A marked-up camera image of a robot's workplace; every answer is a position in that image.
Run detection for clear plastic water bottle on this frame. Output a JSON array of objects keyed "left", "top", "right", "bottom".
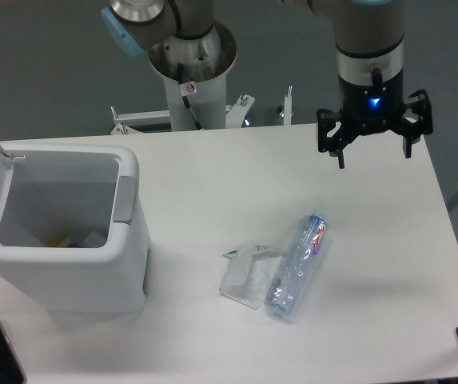
[{"left": 264, "top": 214, "right": 327, "bottom": 318}]

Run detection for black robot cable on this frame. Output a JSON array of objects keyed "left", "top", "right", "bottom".
[{"left": 177, "top": 62, "right": 205, "bottom": 131}]

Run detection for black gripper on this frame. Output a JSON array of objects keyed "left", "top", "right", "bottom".
[{"left": 317, "top": 75, "right": 433, "bottom": 169}]

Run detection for trash inside can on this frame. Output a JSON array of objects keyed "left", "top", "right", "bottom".
[{"left": 46, "top": 230, "right": 107, "bottom": 248}]

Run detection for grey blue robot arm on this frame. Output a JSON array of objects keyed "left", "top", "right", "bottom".
[{"left": 102, "top": 1, "right": 433, "bottom": 160}]

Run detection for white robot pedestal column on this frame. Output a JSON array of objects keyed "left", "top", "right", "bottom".
[{"left": 148, "top": 21, "right": 237, "bottom": 131}]

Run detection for white metal frame brackets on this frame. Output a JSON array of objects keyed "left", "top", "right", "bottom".
[{"left": 110, "top": 85, "right": 295, "bottom": 135}]

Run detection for white trash can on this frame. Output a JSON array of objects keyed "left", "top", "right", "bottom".
[{"left": 0, "top": 142, "right": 150, "bottom": 313}]

